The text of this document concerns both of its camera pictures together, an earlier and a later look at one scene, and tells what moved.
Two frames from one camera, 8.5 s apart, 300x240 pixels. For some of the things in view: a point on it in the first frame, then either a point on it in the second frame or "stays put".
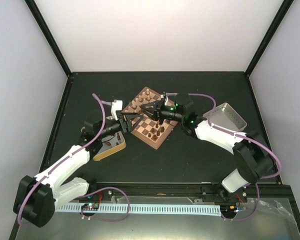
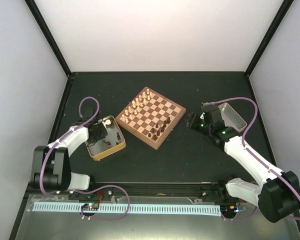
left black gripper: (126, 126) to (104, 133)
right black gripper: (157, 113) to (192, 121)
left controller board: (89, 206) stays put
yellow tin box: (111, 144) stays put
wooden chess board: (148, 130) stays put
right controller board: (228, 209) stays put
